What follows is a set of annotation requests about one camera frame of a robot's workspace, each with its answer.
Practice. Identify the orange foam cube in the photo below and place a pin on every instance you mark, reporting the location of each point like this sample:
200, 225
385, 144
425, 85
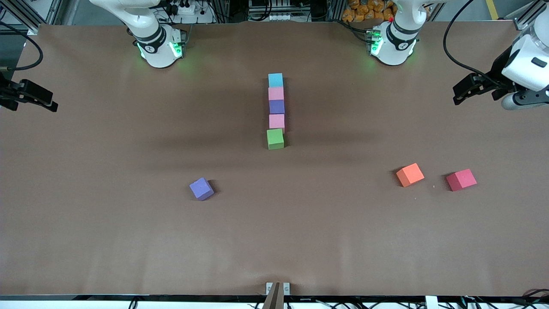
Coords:
409, 175

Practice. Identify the silver aluminium frame profile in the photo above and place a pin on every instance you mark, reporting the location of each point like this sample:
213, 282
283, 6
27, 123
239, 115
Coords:
25, 19
525, 19

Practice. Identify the green foam cube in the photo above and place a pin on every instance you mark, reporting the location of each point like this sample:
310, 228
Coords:
275, 139

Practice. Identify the red foam cube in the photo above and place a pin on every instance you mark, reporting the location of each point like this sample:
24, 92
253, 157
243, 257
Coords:
461, 180

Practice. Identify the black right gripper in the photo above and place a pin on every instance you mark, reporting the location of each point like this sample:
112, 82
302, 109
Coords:
7, 91

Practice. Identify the white table edge rail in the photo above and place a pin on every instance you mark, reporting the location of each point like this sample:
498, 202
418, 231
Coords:
85, 302

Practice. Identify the brown table cover sheet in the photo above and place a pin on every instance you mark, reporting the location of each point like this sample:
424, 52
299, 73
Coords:
85, 236

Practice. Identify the white power strip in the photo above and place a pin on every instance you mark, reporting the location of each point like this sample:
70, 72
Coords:
186, 7

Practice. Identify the brown post at table edge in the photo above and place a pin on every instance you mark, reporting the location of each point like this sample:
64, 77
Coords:
274, 298

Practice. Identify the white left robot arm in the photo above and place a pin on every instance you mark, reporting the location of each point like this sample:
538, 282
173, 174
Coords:
396, 47

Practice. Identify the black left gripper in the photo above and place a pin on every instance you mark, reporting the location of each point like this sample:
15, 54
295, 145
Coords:
497, 74

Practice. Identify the small white bracket plate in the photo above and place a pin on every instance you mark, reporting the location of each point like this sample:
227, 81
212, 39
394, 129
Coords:
286, 288
269, 288

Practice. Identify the orange snack packets bag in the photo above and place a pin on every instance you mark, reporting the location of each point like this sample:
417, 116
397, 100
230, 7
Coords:
364, 10

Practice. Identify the white equipment box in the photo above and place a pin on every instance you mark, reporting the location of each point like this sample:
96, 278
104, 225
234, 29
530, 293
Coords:
270, 8

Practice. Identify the pink foam cube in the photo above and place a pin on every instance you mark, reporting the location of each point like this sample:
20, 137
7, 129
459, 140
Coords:
277, 121
276, 93

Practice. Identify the cyan foam cube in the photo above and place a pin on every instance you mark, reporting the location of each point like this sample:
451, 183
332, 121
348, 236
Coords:
275, 80

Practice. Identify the purple foam cube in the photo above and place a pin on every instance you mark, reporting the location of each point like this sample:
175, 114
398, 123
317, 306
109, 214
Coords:
200, 189
277, 107

